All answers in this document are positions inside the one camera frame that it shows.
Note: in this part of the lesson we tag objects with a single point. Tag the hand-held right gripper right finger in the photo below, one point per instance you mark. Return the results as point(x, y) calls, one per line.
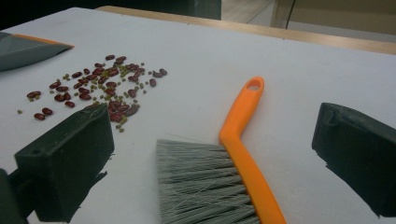
point(358, 149)

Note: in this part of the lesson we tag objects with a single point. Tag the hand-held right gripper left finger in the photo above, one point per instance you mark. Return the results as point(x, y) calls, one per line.
point(65, 161)

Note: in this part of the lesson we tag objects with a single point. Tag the red and green beans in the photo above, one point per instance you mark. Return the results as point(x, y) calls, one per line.
point(84, 96)

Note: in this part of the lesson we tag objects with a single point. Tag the white table board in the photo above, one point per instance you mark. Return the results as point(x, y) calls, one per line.
point(218, 62)

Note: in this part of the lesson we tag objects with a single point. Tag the dark cabinet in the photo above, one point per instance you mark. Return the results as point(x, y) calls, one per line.
point(205, 7)

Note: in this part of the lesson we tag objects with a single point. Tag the wooden table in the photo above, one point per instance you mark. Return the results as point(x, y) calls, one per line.
point(280, 31)

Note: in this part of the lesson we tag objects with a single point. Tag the grey dustpan with orange edge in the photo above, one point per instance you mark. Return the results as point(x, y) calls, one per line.
point(25, 53)

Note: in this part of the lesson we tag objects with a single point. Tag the orange brush with grey bristles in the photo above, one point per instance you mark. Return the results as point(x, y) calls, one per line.
point(243, 124)

